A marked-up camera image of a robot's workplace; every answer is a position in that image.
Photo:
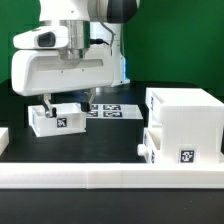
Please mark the white block at left edge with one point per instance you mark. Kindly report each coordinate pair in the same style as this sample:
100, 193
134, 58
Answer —
4, 139

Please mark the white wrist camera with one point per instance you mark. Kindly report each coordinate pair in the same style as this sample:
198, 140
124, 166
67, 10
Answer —
43, 37

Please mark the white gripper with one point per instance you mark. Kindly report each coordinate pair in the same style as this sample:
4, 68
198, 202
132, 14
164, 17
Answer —
37, 72

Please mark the white marker base plate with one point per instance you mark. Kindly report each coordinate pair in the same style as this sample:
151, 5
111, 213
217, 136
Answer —
114, 111

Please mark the white drawer tray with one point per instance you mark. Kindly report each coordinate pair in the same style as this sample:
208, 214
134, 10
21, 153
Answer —
69, 119

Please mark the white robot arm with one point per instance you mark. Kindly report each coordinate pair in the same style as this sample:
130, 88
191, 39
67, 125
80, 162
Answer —
74, 48

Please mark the white front fence rail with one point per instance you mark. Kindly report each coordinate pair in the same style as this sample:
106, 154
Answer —
108, 176

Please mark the white drawer cabinet box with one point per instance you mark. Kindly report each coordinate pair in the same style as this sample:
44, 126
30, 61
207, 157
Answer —
191, 122

